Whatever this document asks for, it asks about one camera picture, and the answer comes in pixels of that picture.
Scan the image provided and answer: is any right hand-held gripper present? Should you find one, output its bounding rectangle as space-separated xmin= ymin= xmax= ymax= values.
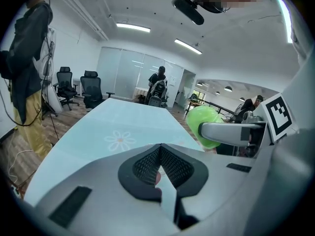
xmin=198 ymin=92 xmax=294 ymax=149

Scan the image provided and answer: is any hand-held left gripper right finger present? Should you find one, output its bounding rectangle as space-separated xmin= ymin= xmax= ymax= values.
xmin=160 ymin=143 xmax=258 ymax=231

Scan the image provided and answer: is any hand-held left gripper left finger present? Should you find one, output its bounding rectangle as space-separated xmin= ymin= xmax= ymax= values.
xmin=36 ymin=143 xmax=182 ymax=236

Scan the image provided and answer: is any light blue tablecloth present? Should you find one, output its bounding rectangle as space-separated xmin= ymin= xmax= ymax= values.
xmin=24 ymin=97 xmax=205 ymax=225

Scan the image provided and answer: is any grey office chair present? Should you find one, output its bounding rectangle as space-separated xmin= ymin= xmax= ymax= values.
xmin=148 ymin=80 xmax=169 ymax=108

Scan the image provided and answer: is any black office chair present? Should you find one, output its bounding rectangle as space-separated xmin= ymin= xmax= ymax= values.
xmin=53 ymin=66 xmax=80 ymax=112
xmin=80 ymin=70 xmax=116 ymax=110

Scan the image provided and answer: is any ceiling strip light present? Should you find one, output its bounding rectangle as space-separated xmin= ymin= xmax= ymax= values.
xmin=272 ymin=0 xmax=294 ymax=44
xmin=174 ymin=38 xmax=203 ymax=55
xmin=116 ymin=23 xmax=151 ymax=33

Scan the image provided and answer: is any white cable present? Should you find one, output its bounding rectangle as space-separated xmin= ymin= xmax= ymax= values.
xmin=7 ymin=149 xmax=32 ymax=185

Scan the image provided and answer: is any black head-worn camera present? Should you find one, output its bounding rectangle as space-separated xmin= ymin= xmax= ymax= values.
xmin=171 ymin=0 xmax=231 ymax=26

